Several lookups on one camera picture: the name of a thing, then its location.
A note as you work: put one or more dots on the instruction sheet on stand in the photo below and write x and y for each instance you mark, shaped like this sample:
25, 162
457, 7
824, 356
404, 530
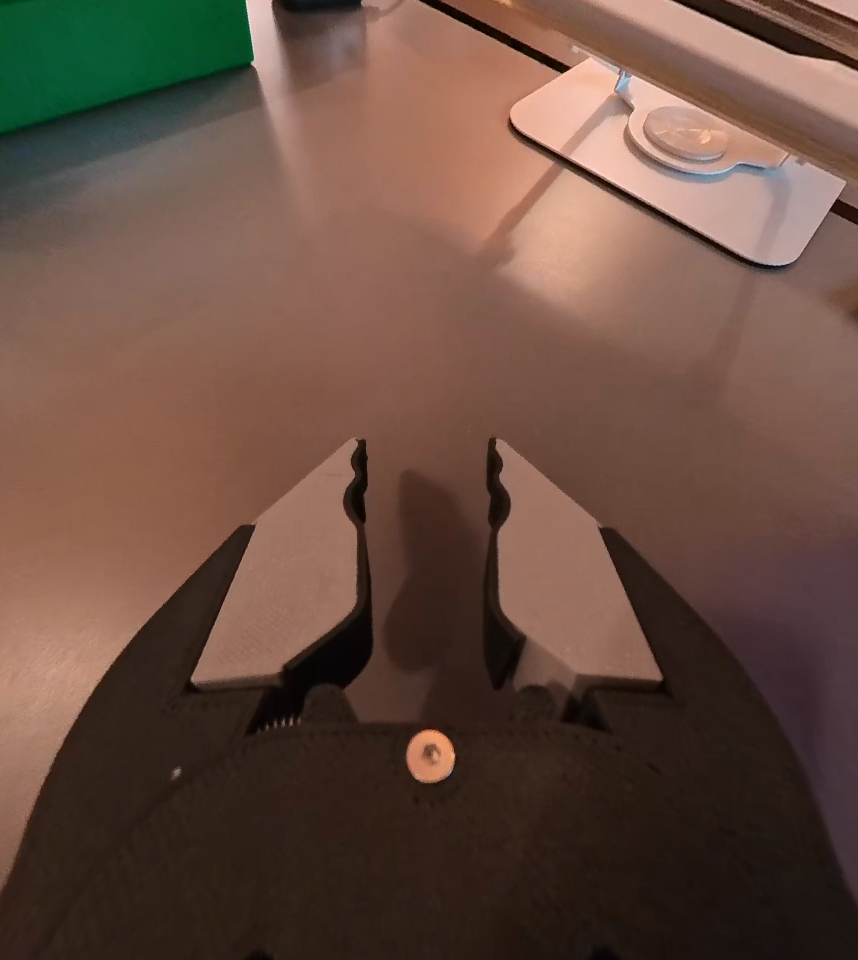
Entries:
736, 195

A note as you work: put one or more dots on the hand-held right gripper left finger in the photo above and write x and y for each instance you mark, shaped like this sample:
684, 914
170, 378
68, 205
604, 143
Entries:
279, 600

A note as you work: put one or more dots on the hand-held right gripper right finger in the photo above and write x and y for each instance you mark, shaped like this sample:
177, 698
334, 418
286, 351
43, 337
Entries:
571, 600

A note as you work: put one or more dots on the green plastic bin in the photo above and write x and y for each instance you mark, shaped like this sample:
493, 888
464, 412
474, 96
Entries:
83, 60

